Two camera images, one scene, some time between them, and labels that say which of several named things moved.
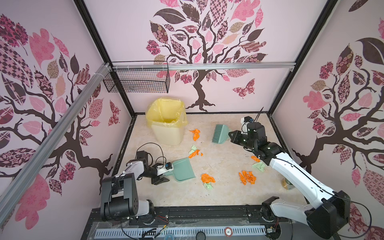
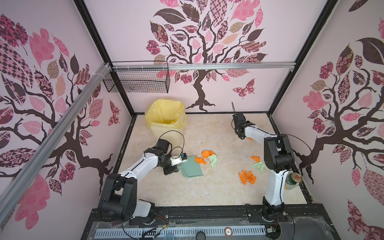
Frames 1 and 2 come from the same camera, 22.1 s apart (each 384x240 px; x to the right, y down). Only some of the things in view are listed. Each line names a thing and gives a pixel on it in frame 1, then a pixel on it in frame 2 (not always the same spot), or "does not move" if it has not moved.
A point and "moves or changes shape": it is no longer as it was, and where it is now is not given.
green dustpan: x=182 y=170 moves or changes shape
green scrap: x=260 y=166 does not move
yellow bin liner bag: x=166 y=111 does not move
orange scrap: x=255 y=158 does not move
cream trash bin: x=168 y=136 does not move
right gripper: x=234 y=138 -> x=247 y=123
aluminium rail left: x=16 y=192 does not move
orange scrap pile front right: x=245 y=176 does not move
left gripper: x=156 y=180 -> x=171 y=169
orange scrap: x=196 y=135 -> x=200 y=160
